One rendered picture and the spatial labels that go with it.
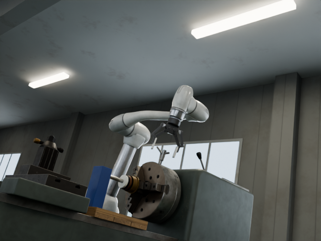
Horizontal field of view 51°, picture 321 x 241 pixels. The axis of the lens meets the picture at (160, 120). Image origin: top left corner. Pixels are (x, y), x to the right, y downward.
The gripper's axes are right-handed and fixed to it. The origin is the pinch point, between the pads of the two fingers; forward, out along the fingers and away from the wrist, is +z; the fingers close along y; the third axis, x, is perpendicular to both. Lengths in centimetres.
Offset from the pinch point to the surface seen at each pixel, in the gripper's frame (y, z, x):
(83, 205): 34, 37, 51
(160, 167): 1.2, 9.5, 10.9
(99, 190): 28.5, 30.8, 24.8
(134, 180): 12.1, 20.6, 13.3
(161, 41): -1, -163, -237
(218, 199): -37.9, 14.2, 6.7
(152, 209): -1.4, 31.2, 15.9
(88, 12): 99, -154, -229
